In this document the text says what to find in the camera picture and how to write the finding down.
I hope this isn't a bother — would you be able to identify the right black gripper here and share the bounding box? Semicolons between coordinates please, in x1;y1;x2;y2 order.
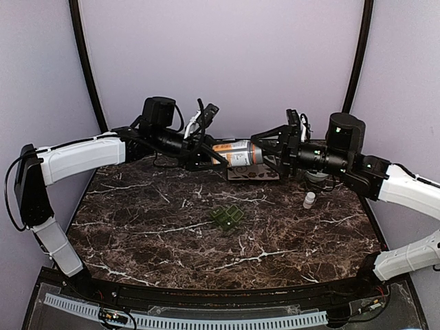
250;124;351;177

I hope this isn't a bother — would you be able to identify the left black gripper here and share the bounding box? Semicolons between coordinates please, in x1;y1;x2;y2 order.
154;126;233;172

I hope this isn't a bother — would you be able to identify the large grey-capped pill bottle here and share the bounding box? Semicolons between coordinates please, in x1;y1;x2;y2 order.
212;140;264;167

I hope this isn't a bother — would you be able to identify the green weekly pill organizer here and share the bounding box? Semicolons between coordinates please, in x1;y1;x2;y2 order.
209;204;244;231

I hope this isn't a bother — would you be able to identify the small white pill bottle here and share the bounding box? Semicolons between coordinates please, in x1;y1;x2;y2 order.
303;192;316;209

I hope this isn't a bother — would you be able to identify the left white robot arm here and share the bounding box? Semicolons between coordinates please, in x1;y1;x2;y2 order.
10;96;228;300

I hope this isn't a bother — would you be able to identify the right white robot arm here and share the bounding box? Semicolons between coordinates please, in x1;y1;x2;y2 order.
250;109;439;298

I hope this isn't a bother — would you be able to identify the floral square ceramic plate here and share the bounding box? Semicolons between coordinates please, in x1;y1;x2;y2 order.
226;164;280;181

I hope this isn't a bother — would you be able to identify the celadon bowl on table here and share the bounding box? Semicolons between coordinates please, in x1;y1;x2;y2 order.
305;171;329;184

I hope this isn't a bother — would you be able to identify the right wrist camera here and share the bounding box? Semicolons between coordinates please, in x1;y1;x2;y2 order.
286;109;311;142

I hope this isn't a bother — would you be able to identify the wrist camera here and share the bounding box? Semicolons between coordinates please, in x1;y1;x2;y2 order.
286;109;311;142
184;98;219;139

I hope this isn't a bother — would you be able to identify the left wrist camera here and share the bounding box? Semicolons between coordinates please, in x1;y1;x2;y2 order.
184;98;219;139

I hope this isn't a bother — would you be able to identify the right black frame post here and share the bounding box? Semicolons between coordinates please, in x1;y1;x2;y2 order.
341;0;375;113

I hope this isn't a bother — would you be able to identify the black frame post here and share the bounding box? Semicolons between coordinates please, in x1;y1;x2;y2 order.
341;0;375;113
68;0;109;133

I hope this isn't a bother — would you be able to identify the black front rail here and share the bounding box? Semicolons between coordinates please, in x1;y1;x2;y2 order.
34;266;413;310

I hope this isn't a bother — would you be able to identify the left black frame post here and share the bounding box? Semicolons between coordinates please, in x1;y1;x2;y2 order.
68;0;109;133

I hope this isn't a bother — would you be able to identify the white slotted cable duct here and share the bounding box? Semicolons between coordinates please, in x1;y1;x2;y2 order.
43;293;328;329

